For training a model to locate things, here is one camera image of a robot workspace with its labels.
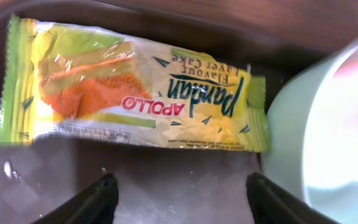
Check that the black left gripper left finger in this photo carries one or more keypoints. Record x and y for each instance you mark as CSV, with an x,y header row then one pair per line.
x,y
95,204

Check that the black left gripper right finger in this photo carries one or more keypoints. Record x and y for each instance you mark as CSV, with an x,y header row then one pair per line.
x,y
270,204

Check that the mint green bowl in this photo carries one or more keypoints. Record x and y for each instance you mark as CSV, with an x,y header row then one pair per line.
x,y
314,153

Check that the green yellow snack wrapper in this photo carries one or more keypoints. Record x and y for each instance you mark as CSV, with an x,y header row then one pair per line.
x,y
93,83

